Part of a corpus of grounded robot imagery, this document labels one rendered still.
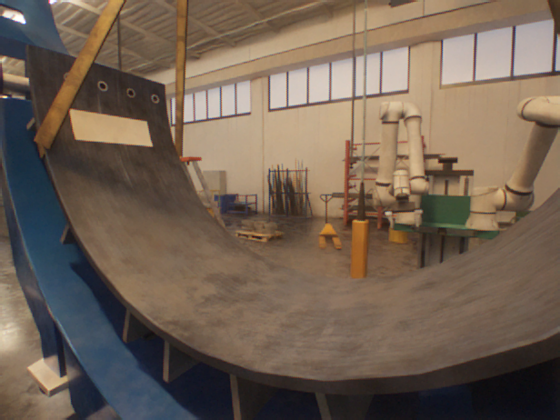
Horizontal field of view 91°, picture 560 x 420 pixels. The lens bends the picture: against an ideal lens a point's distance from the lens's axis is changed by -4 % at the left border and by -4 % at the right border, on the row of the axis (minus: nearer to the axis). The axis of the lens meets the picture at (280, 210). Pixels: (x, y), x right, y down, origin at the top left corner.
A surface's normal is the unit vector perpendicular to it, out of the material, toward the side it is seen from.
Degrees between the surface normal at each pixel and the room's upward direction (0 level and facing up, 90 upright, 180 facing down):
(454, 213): 90
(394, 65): 90
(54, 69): 88
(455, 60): 90
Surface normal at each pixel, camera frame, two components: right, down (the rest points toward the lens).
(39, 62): 0.85, 0.02
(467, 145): -0.53, 0.10
